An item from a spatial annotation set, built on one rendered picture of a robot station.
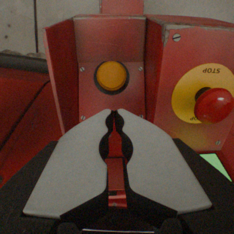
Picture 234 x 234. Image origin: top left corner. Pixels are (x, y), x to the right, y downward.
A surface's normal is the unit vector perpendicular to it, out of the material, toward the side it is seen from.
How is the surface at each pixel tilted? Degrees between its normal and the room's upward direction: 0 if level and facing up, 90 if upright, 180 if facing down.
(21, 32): 0
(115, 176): 90
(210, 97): 33
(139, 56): 0
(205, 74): 0
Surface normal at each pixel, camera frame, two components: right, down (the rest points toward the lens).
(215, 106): 0.01, 0.53
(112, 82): 0.04, 0.00
